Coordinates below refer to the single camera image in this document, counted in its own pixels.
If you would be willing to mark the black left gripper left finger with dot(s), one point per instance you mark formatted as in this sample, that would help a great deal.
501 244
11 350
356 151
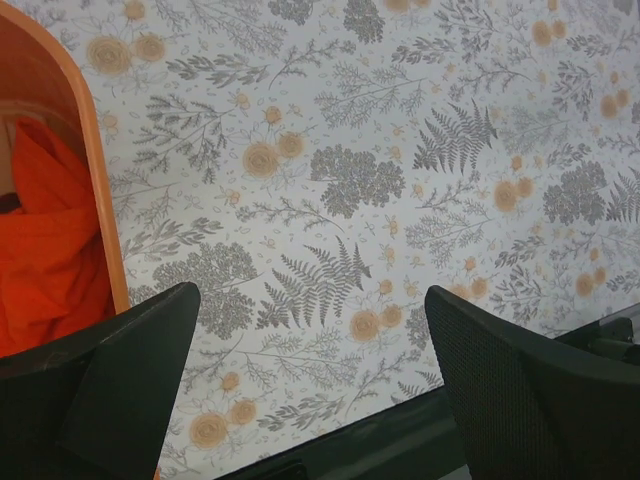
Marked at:
96 404

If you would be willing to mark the orange t-shirt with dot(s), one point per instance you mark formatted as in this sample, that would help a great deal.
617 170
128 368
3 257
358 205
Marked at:
54 275

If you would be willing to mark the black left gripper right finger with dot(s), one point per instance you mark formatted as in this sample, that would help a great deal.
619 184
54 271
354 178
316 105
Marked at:
531 407

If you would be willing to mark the floral patterned table mat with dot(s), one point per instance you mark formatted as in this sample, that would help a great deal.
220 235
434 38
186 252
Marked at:
315 166

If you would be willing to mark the orange plastic basket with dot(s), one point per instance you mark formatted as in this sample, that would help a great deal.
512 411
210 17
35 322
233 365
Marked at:
41 80

